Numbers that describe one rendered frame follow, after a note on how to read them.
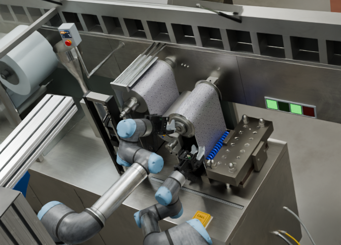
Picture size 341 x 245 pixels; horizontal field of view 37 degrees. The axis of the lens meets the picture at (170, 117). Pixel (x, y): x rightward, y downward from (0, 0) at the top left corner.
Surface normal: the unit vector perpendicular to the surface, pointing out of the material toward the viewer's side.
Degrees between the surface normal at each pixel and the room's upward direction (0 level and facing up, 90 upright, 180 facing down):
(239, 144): 0
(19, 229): 90
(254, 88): 90
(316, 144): 0
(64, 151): 0
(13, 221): 90
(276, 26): 90
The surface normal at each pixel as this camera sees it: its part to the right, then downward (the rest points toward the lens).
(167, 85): 0.81, 0.22
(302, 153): -0.26, -0.74
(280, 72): -0.54, 0.64
